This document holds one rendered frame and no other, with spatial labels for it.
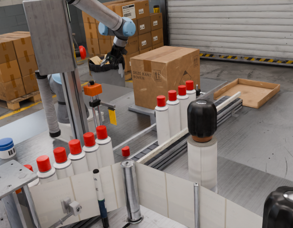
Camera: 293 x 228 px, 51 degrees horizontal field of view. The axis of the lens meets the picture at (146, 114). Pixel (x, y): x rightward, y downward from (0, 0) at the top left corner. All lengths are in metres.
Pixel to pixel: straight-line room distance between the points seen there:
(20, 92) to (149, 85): 3.14
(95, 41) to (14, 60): 1.41
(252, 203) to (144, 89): 0.89
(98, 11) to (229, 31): 4.19
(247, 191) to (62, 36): 0.70
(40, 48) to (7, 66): 3.57
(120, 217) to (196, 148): 0.29
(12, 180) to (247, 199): 0.64
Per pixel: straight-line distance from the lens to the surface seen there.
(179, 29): 5.97
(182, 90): 1.24
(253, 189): 1.02
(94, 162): 0.96
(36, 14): 0.84
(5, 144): 1.45
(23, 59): 4.52
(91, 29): 5.22
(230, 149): 1.30
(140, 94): 1.66
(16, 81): 4.49
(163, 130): 1.19
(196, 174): 0.92
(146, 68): 1.57
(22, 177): 0.70
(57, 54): 0.85
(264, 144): 1.35
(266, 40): 5.32
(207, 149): 0.87
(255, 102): 1.75
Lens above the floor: 1.50
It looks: 24 degrees down
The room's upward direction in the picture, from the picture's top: 5 degrees counter-clockwise
